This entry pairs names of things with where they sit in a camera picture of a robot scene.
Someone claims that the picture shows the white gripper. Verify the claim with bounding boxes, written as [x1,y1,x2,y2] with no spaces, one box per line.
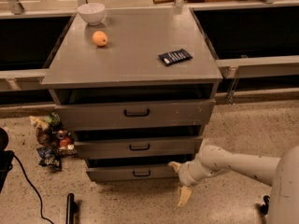
[168,159,212,207]

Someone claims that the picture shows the grey bottom drawer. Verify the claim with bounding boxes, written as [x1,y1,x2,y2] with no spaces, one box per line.
[87,162,178,182]

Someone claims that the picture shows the grey drawer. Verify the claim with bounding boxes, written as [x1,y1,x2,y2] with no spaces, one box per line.
[75,136,202,160]
[87,162,178,182]
[56,100,215,131]

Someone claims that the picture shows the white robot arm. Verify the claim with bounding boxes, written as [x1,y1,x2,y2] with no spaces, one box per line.
[168,145,299,224]

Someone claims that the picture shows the grey middle drawer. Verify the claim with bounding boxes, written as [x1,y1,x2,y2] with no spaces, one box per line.
[75,136,202,160]

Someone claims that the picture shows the grey top drawer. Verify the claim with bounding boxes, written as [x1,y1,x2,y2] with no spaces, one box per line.
[56,100,215,131]

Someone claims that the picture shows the grey drawer cabinet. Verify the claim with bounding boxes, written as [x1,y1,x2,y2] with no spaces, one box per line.
[42,7,221,168]

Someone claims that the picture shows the black right base leg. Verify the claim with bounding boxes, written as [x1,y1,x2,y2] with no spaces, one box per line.
[260,195,270,215]

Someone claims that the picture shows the black base leg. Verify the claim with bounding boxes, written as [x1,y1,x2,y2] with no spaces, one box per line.
[260,195,270,215]
[65,193,78,224]

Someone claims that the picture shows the black left base leg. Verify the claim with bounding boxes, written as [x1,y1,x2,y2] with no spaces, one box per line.
[65,193,78,224]

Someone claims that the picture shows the pile of snack bags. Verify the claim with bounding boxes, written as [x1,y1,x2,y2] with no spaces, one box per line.
[29,112,78,157]

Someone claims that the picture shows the blue chip bag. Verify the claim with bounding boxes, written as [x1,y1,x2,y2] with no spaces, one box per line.
[36,147,62,170]

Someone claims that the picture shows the orange fruit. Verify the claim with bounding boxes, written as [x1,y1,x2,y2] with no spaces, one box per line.
[93,31,107,47]

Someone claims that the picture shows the black device at left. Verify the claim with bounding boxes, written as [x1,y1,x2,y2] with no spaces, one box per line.
[0,128,14,192]

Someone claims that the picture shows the white bowl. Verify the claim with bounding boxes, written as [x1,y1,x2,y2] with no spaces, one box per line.
[78,3,106,25]

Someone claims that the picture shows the black cable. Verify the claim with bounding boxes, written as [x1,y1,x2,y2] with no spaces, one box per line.
[12,154,56,224]

